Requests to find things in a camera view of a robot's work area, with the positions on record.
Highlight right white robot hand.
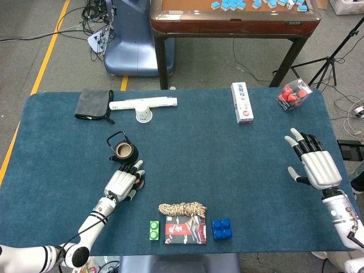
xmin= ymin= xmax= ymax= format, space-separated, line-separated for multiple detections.
xmin=284 ymin=127 xmax=343 ymax=191

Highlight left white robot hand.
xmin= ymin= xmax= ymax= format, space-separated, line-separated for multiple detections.
xmin=104 ymin=159 xmax=146 ymax=202

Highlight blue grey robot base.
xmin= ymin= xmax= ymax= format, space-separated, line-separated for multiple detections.
xmin=104 ymin=0 xmax=176 ymax=77

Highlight black cast iron teapot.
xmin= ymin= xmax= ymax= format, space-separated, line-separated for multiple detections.
xmin=106 ymin=131 xmax=139 ymax=167

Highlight green building block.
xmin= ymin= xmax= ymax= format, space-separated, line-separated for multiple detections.
xmin=149 ymin=220 xmax=161 ymax=241

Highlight white paper cup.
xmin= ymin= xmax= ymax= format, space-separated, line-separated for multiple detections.
xmin=135 ymin=104 xmax=154 ymax=124

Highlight clear box of red capsules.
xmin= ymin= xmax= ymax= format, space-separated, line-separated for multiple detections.
xmin=276 ymin=78 xmax=313 ymax=114

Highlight red black book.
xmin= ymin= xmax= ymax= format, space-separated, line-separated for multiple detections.
xmin=164 ymin=214 xmax=208 ymax=245

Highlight blue felt table mat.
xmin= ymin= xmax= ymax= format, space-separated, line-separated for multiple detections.
xmin=0 ymin=87 xmax=359 ymax=259

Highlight grey folded cloth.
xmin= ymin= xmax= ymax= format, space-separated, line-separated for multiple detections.
xmin=74 ymin=88 xmax=115 ymax=125

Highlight colourful snack bags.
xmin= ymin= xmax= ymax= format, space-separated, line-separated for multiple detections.
xmin=72 ymin=257 xmax=99 ymax=273

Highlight long white roll box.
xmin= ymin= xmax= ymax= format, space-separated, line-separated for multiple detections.
xmin=109 ymin=97 xmax=179 ymax=110

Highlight dark grey robot body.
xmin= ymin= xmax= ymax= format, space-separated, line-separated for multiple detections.
xmin=118 ymin=253 xmax=242 ymax=273

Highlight white purple toothpaste box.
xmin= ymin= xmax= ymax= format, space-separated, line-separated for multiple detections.
xmin=230 ymin=82 xmax=254 ymax=125

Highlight black tripod stand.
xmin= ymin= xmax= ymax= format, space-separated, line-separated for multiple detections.
xmin=272 ymin=16 xmax=364 ymax=89

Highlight blue building block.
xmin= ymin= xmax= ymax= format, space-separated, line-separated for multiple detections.
xmin=211 ymin=218 xmax=233 ymax=241

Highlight white power strip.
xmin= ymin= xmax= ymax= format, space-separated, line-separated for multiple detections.
xmin=87 ymin=27 xmax=110 ymax=55

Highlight brown mahjong table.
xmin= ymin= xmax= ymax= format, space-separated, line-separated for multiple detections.
xmin=150 ymin=0 xmax=321 ymax=90

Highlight beige braided rope bundle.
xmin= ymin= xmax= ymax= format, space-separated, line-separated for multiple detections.
xmin=158 ymin=201 xmax=208 ymax=219

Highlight white charger cable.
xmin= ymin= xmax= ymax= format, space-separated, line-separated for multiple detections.
xmin=342 ymin=98 xmax=364 ymax=136

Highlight black floor cable bundle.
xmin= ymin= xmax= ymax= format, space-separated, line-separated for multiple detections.
xmin=81 ymin=0 xmax=116 ymax=62

